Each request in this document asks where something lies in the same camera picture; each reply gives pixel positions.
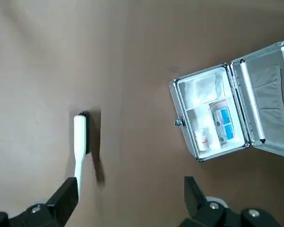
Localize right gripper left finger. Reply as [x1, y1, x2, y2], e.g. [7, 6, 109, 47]
[0, 177, 79, 227]

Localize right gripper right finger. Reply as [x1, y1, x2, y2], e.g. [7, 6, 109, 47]
[179, 175, 283, 227]

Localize white hand brush black bristles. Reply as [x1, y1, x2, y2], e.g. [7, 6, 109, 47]
[72, 110, 93, 201]

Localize small white bottle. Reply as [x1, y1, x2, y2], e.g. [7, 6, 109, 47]
[194, 127, 212, 152]

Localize blue and white medicine box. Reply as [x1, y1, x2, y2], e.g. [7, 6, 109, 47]
[208, 99, 235, 146]

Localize silver aluminium case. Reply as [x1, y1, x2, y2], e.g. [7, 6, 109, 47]
[169, 37, 284, 164]

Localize clear plastic bag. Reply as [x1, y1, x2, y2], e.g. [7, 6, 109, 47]
[184, 70, 225, 107]

